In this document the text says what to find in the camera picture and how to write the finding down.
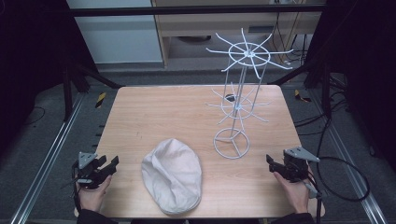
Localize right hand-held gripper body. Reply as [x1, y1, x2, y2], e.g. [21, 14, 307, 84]
[280, 146, 321, 184]

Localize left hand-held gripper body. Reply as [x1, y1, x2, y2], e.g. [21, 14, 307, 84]
[72, 151, 110, 190]

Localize person's left hand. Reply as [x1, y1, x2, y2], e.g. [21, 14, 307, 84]
[76, 175, 113, 214]

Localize person's right hand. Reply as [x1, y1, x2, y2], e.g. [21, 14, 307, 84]
[273, 171, 313, 215]

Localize yellow black tape strip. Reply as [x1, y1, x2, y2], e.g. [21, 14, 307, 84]
[293, 89, 313, 104]
[94, 91, 107, 109]

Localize white flat cap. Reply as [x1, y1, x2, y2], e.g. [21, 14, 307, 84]
[141, 137, 203, 216]

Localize black metal stand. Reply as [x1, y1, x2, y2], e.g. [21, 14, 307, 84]
[268, 58, 332, 119]
[61, 60, 123, 123]

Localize white cabinet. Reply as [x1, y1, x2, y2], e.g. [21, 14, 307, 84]
[65, 0, 164, 65]

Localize black curtain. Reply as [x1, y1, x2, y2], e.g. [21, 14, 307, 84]
[0, 0, 98, 157]
[306, 0, 396, 174]

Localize light wooden desk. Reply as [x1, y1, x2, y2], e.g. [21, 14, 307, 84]
[151, 0, 325, 68]

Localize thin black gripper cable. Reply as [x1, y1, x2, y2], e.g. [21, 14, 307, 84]
[72, 160, 83, 215]

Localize grey cable plug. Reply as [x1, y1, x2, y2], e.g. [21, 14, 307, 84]
[303, 181, 323, 200]

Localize aluminium floor rail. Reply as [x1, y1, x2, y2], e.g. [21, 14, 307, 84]
[8, 92, 86, 224]
[307, 89, 389, 224]

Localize black floor cables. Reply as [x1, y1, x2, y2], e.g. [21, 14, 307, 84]
[293, 74, 351, 137]

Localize white wire hanging rack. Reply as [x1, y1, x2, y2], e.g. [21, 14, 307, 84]
[205, 27, 294, 161]

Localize black looped cable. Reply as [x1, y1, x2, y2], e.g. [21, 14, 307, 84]
[315, 117, 372, 224]

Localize thin black floor cable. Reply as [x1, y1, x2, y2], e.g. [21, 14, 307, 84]
[23, 105, 47, 126]

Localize hanging black cables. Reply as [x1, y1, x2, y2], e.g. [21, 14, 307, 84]
[272, 11, 310, 64]

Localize black horizontal frame bar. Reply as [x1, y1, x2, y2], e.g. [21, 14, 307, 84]
[65, 4, 327, 18]

